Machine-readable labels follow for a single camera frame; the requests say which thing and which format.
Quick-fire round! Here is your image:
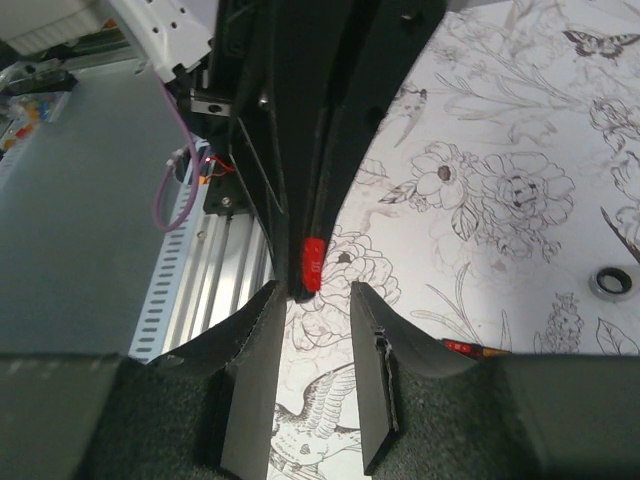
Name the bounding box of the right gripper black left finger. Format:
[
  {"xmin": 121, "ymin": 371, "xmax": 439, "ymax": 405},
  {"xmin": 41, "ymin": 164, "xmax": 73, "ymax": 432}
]
[{"xmin": 1, "ymin": 281, "xmax": 286, "ymax": 479}]

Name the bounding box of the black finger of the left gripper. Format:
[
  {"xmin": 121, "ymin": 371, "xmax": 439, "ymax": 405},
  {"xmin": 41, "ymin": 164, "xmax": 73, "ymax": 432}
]
[
  {"xmin": 299, "ymin": 0, "xmax": 446, "ymax": 301},
  {"xmin": 232, "ymin": 1, "xmax": 320, "ymax": 300}
]

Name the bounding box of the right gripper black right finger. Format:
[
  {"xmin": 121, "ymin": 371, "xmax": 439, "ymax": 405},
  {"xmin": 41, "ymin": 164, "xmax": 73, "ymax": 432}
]
[{"xmin": 350, "ymin": 282, "xmax": 639, "ymax": 479}]

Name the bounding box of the black fuse box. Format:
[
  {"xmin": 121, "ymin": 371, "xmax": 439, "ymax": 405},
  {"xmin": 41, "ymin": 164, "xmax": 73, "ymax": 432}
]
[{"xmin": 440, "ymin": 339, "xmax": 510, "ymax": 360}]

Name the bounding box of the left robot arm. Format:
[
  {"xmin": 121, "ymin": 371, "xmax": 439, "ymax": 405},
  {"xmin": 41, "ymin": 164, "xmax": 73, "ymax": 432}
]
[{"xmin": 113, "ymin": 1, "xmax": 447, "ymax": 302}]

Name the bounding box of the red fuse far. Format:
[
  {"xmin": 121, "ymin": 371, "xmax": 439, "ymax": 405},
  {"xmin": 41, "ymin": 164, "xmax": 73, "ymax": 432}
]
[{"xmin": 302, "ymin": 237, "xmax": 326, "ymax": 293}]

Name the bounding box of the box of assorted fuses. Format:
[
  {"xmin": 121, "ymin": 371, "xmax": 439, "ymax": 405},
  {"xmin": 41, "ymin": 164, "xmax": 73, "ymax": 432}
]
[{"xmin": 1, "ymin": 59, "xmax": 78, "ymax": 155}]

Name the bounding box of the floral patterned mat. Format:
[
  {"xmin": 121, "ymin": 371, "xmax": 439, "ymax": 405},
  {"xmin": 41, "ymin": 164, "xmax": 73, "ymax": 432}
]
[{"xmin": 268, "ymin": 1, "xmax": 639, "ymax": 479}]

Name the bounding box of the white slotted cable duct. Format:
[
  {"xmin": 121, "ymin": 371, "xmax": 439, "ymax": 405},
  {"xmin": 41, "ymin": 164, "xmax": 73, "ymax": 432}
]
[{"xmin": 129, "ymin": 186, "xmax": 205, "ymax": 363}]

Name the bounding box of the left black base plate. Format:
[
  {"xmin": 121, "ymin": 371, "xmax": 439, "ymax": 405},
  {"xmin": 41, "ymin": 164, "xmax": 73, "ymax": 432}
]
[{"xmin": 203, "ymin": 173, "xmax": 253, "ymax": 216}]

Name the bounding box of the aluminium rail frame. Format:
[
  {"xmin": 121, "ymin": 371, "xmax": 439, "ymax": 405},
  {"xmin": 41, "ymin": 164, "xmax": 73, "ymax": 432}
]
[{"xmin": 169, "ymin": 212, "xmax": 274, "ymax": 351}]

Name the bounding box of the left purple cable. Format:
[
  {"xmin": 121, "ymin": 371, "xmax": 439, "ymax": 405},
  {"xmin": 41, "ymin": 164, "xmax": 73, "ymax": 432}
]
[{"xmin": 152, "ymin": 74, "xmax": 201, "ymax": 233}]

